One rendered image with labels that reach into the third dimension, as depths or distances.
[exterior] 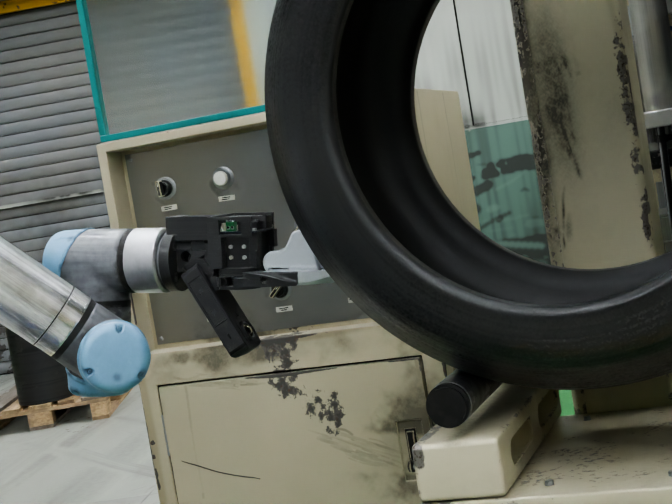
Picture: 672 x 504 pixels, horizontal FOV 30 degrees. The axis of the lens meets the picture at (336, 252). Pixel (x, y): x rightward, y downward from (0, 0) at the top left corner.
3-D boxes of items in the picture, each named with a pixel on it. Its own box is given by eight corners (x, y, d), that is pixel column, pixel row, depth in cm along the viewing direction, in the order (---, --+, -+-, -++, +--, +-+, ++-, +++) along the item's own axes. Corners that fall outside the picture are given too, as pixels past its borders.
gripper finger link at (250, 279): (292, 273, 134) (217, 273, 137) (293, 287, 134) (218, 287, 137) (307, 268, 139) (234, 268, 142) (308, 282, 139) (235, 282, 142)
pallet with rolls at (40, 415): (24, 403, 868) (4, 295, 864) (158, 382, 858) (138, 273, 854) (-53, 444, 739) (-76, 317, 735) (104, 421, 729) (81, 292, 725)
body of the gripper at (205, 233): (254, 216, 136) (154, 218, 140) (258, 295, 137) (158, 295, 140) (280, 211, 143) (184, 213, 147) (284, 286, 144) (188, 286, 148)
